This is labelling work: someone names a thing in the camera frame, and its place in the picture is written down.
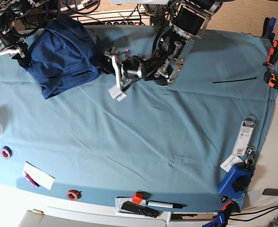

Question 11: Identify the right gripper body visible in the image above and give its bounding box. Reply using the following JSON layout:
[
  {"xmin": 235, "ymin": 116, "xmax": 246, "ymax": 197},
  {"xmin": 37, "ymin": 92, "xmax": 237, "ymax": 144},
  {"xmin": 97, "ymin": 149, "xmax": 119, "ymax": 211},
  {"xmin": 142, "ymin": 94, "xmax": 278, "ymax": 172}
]
[{"xmin": 0, "ymin": 31, "xmax": 27, "ymax": 51}]

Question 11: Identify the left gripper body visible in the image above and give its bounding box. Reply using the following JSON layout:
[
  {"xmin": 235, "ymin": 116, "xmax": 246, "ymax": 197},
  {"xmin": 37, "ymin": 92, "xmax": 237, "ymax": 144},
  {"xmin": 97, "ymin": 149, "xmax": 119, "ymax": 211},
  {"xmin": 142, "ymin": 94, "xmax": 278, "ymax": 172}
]
[{"xmin": 121, "ymin": 55, "xmax": 152, "ymax": 82}]

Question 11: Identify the blue t-shirt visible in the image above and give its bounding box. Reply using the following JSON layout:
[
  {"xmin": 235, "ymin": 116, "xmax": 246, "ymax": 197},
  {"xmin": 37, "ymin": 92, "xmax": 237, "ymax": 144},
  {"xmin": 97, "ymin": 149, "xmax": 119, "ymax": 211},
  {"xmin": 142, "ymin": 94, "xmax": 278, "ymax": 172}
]
[{"xmin": 26, "ymin": 15, "xmax": 100, "ymax": 99}]

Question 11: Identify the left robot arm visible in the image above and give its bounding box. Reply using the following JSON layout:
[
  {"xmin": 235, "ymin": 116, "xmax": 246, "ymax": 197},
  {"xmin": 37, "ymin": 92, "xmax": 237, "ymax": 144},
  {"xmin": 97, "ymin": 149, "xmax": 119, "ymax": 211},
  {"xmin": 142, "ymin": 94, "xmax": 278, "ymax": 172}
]
[{"xmin": 91, "ymin": 0, "xmax": 223, "ymax": 91}]

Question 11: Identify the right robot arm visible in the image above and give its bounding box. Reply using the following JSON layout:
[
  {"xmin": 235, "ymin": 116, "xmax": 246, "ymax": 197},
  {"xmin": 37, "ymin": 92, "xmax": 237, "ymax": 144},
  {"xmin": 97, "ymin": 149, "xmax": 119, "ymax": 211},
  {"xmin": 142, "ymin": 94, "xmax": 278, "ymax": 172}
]
[{"xmin": 0, "ymin": 0, "xmax": 50, "ymax": 47}]

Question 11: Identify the white power strip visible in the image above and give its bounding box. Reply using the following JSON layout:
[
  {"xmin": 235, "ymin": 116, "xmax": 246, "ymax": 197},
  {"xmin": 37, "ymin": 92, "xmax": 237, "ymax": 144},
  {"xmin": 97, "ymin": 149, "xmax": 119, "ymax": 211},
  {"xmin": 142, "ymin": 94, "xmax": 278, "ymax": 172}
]
[{"xmin": 71, "ymin": 9, "xmax": 151, "ymax": 26}]

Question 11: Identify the light blue table cloth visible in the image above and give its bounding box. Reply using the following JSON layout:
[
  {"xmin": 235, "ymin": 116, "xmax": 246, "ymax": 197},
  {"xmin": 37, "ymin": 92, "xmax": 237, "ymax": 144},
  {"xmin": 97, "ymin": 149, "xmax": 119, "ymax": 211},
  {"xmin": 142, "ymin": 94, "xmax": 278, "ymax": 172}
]
[{"xmin": 0, "ymin": 30, "xmax": 277, "ymax": 212}]

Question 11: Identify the purple tape roll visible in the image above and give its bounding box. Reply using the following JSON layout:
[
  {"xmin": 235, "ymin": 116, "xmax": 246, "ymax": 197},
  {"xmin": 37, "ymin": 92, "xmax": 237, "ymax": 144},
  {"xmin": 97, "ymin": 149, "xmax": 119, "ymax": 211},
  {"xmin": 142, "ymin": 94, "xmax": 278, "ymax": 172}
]
[{"xmin": 0, "ymin": 146, "xmax": 12, "ymax": 159}]

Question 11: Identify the black zip tie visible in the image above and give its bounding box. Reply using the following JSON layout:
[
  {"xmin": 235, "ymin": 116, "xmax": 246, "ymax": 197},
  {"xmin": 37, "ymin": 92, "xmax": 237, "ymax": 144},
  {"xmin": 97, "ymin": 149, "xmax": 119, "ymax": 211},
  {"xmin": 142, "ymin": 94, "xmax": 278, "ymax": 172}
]
[{"xmin": 213, "ymin": 77, "xmax": 257, "ymax": 84}]

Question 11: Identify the white notepad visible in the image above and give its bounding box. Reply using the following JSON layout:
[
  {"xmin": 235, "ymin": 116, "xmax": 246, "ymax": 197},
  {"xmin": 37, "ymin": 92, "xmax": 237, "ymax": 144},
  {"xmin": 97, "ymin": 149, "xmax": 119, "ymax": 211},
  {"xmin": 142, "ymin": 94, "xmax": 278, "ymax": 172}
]
[{"xmin": 23, "ymin": 162, "xmax": 55, "ymax": 190}]

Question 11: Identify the red cube block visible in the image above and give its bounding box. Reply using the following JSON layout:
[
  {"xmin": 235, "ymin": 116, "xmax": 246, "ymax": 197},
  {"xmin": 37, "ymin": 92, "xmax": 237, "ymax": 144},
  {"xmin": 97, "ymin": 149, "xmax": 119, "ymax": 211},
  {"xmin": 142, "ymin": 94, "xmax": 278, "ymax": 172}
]
[{"xmin": 132, "ymin": 192, "xmax": 143, "ymax": 204}]

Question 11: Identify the clear blister pack with label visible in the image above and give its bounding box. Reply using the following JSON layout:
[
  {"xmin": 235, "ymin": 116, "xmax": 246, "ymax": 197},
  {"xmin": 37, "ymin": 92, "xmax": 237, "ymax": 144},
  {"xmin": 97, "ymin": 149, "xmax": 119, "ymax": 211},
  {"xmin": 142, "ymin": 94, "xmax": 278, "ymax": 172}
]
[{"xmin": 232, "ymin": 115, "xmax": 256, "ymax": 157}]

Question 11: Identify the red tape roll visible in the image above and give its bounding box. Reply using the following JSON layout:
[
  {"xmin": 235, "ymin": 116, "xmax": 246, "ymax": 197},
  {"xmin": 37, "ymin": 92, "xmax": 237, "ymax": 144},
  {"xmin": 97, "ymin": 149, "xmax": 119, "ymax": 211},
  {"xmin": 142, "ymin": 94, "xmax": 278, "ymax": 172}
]
[{"xmin": 66, "ymin": 190, "xmax": 81, "ymax": 201}]

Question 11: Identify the white paper tag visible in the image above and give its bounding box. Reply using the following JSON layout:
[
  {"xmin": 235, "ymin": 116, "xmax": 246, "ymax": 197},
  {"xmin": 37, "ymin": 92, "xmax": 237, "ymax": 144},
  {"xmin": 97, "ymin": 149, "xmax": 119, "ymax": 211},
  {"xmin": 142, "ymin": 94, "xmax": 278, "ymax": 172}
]
[{"xmin": 220, "ymin": 155, "xmax": 243, "ymax": 172}]

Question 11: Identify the orange black utility knife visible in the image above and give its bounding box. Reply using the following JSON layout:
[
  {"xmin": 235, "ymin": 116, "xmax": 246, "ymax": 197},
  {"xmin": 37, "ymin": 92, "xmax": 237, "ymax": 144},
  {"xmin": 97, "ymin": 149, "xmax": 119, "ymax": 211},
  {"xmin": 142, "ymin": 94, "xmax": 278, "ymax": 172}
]
[{"xmin": 264, "ymin": 71, "xmax": 278, "ymax": 90}]

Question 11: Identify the white black marker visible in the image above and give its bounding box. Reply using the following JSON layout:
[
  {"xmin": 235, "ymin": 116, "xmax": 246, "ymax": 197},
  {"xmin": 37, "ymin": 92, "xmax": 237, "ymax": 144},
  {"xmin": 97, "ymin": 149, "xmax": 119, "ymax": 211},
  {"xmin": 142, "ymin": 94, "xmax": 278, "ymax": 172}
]
[{"xmin": 146, "ymin": 201, "xmax": 186, "ymax": 209}]

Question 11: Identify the black remote control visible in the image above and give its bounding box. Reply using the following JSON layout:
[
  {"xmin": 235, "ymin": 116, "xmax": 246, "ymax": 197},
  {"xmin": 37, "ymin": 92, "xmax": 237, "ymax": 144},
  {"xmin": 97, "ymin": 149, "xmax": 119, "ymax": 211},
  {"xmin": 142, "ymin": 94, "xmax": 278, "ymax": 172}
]
[{"xmin": 121, "ymin": 201, "xmax": 160, "ymax": 218}]

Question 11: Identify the blue black spring clamp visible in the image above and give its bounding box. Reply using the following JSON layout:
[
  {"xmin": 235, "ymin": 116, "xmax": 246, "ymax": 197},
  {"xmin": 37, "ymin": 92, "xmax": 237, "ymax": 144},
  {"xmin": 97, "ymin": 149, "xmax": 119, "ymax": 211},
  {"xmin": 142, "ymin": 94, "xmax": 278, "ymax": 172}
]
[{"xmin": 261, "ymin": 17, "xmax": 277, "ymax": 39}]

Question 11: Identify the orange black clamp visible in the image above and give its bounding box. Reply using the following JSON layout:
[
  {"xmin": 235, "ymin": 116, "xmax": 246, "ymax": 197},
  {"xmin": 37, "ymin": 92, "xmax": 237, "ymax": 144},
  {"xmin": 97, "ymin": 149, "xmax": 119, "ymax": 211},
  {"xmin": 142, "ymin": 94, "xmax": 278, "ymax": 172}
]
[{"xmin": 263, "ymin": 40, "xmax": 278, "ymax": 66}]

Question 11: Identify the blue box with black knob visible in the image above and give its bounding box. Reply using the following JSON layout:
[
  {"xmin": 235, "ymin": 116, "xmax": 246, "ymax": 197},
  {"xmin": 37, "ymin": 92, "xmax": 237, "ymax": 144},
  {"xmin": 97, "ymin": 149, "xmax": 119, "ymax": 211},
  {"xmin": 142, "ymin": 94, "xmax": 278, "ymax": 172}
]
[{"xmin": 218, "ymin": 164, "xmax": 253, "ymax": 199}]

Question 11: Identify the blue orange bottom clamp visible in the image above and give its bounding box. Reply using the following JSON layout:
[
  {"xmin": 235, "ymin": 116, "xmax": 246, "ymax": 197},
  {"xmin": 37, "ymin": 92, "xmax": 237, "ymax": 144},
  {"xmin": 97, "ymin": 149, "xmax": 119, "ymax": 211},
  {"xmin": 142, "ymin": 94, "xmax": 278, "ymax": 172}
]
[{"xmin": 202, "ymin": 201, "xmax": 238, "ymax": 227}]

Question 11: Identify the black phone device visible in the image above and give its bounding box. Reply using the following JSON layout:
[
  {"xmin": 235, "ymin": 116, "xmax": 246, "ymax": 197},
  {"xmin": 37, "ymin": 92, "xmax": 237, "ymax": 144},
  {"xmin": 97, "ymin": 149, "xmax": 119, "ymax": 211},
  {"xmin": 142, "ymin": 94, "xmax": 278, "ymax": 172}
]
[{"xmin": 262, "ymin": 188, "xmax": 278, "ymax": 196}]

